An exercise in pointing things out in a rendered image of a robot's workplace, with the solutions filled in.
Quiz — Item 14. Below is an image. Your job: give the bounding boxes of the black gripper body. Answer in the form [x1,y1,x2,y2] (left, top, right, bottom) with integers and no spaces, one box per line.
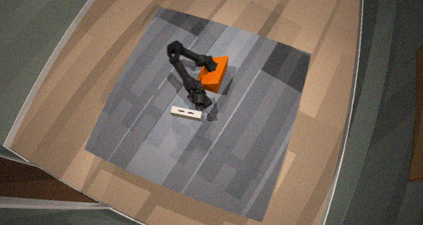
[202,90,212,108]

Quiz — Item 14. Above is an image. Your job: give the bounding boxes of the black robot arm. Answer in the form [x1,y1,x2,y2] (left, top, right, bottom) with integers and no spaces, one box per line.
[167,40,218,106]

